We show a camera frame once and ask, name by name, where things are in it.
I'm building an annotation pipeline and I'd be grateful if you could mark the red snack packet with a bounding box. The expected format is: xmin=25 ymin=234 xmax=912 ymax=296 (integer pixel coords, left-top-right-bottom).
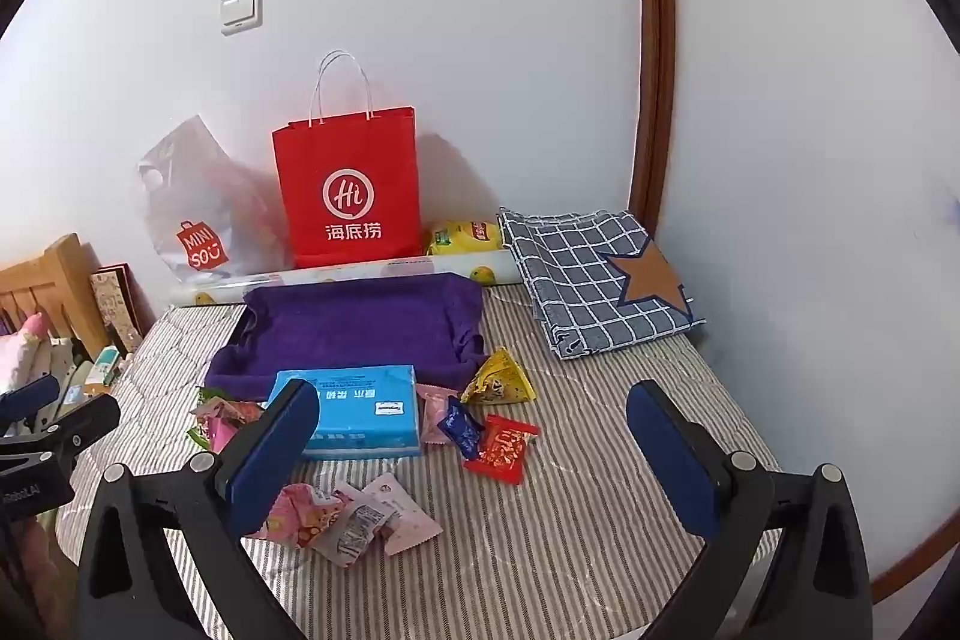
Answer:
xmin=463 ymin=415 xmax=541 ymax=486

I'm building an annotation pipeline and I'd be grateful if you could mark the dark blue snack packet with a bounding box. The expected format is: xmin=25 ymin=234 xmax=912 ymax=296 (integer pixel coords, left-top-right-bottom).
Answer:
xmin=436 ymin=396 xmax=485 ymax=461

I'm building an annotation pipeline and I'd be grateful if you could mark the blue tissue pack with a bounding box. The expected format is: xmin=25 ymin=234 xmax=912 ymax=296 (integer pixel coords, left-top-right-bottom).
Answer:
xmin=266 ymin=364 xmax=422 ymax=459

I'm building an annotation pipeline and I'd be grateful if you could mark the red paper bag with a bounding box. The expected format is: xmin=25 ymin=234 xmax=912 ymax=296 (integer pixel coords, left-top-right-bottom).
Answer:
xmin=271 ymin=50 xmax=422 ymax=270

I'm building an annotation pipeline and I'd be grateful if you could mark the pink floral snack packet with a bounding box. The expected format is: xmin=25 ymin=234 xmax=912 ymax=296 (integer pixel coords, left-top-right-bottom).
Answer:
xmin=244 ymin=482 xmax=353 ymax=549

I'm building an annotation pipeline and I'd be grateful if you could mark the purple towel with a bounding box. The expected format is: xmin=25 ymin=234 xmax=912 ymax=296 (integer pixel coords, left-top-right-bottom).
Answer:
xmin=204 ymin=272 xmax=492 ymax=401

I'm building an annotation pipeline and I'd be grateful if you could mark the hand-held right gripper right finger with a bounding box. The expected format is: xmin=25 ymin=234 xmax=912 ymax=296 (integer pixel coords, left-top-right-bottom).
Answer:
xmin=626 ymin=381 xmax=875 ymax=640

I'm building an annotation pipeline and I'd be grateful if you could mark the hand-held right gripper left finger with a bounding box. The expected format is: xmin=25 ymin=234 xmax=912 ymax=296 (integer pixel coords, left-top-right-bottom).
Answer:
xmin=75 ymin=379 xmax=321 ymax=640

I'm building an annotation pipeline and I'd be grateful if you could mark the green snack packet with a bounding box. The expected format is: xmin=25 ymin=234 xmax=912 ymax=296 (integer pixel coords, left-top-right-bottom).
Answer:
xmin=186 ymin=387 xmax=226 ymax=450

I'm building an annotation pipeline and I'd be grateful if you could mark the white plastic bag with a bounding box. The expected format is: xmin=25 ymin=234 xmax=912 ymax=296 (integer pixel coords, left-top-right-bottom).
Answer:
xmin=137 ymin=115 xmax=293 ymax=281

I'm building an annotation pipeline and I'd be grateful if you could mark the brown wooden baseboard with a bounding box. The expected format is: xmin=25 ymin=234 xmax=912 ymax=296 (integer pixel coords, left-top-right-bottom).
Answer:
xmin=870 ymin=531 xmax=960 ymax=605

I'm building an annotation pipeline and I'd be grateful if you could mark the checkered cloth with star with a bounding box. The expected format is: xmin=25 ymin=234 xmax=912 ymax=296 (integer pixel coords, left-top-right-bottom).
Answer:
xmin=499 ymin=206 xmax=706 ymax=362

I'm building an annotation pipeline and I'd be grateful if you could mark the fruit print rolled mat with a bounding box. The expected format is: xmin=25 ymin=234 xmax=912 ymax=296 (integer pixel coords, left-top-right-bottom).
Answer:
xmin=166 ymin=250 xmax=518 ymax=310

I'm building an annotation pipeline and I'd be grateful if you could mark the yellow snack bag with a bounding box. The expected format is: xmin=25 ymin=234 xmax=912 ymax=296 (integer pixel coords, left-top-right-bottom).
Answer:
xmin=424 ymin=220 xmax=509 ymax=257

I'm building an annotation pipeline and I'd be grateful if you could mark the pink yellow snack packet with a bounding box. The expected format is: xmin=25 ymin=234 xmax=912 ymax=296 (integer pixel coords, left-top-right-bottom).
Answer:
xmin=191 ymin=396 xmax=263 ymax=453

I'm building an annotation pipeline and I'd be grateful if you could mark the pink plush toy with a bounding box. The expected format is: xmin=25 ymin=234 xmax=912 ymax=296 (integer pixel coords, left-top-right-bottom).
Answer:
xmin=0 ymin=314 xmax=53 ymax=393

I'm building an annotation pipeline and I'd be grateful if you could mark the pink peach snack packet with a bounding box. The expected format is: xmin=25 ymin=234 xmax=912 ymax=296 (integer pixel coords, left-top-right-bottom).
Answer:
xmin=415 ymin=383 xmax=460 ymax=446

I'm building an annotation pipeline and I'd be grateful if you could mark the wooden headboard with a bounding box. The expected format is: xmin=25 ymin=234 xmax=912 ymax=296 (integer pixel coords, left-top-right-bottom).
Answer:
xmin=0 ymin=233 xmax=113 ymax=360

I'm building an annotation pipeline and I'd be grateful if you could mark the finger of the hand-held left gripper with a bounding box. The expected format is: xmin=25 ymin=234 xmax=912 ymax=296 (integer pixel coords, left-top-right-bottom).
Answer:
xmin=0 ymin=374 xmax=61 ymax=422
xmin=0 ymin=394 xmax=122 ymax=465

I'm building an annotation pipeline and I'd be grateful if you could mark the silver backed snack packet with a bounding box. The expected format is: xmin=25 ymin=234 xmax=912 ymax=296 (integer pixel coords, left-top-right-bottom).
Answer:
xmin=311 ymin=494 xmax=398 ymax=567

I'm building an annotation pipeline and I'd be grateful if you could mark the yellow triangular snack packet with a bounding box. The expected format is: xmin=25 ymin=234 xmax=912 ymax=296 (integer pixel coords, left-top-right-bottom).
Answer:
xmin=460 ymin=347 xmax=538 ymax=406

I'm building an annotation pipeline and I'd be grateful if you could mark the white light switch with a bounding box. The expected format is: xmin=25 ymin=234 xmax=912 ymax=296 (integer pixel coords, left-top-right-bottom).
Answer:
xmin=220 ymin=0 xmax=264 ymax=37

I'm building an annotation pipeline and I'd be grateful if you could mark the brown wooden door frame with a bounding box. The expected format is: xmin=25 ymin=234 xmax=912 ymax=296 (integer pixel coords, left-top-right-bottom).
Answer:
xmin=626 ymin=0 xmax=678 ymax=236

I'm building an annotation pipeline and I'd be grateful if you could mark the white green tube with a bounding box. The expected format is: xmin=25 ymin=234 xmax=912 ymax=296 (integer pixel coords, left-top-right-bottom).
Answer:
xmin=71 ymin=344 xmax=125 ymax=397

